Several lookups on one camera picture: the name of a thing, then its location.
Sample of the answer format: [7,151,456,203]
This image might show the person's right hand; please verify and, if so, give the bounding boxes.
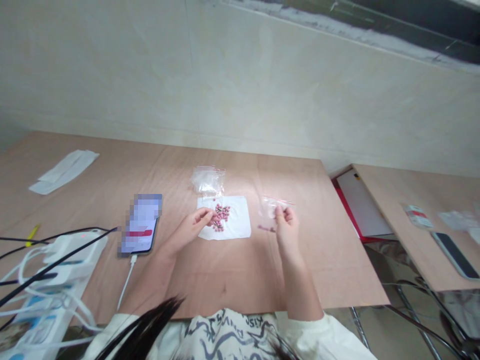
[274,205,301,245]

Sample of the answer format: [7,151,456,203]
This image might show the person's left hand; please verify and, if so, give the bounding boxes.
[172,208,218,250]

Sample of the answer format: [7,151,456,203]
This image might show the clear red-striped zip bag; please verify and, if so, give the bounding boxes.
[257,194,297,232]

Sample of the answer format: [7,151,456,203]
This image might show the pile of pink grinding bits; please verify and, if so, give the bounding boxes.
[209,202,234,232]

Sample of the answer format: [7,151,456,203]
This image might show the white paper sheet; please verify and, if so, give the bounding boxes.
[196,194,253,241]

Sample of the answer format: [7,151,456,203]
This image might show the stack of clear zip bags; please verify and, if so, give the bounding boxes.
[190,164,227,197]

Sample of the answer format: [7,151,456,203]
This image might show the smartphone with white case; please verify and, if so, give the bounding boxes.
[117,193,164,260]

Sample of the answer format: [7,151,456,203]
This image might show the white board with red edge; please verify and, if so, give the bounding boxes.
[329,168,395,242]

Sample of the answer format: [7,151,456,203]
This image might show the person's body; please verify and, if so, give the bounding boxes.
[100,307,378,360]

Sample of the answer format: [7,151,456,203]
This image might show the wooden side table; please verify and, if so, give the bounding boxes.
[350,162,480,293]

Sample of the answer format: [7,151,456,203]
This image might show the red and white packet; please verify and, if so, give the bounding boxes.
[402,203,433,229]

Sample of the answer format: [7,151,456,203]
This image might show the white charger adapter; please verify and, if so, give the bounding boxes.
[42,234,77,265]

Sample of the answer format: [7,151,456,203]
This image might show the white folded paper sleeves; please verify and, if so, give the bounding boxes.
[28,149,101,196]

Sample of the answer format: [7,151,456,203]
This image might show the yellow pen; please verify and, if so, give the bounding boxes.
[25,223,42,248]

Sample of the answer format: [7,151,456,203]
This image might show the white power strip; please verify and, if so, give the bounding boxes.
[0,230,110,360]

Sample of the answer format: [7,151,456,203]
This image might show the black smartphone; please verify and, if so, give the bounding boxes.
[430,231,480,282]

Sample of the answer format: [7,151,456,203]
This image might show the crumpled clear plastic bags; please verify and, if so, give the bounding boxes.
[436,209,480,243]

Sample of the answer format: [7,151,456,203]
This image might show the white charging cable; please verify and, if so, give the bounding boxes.
[116,254,139,313]

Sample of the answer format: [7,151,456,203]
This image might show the white power cable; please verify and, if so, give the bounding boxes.
[0,247,104,335]

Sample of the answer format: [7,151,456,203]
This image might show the black cable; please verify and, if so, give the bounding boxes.
[0,226,122,307]

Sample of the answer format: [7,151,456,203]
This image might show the metal chair frame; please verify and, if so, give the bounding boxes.
[348,277,480,360]

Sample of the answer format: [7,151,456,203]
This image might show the dark window frame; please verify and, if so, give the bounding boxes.
[224,0,480,73]

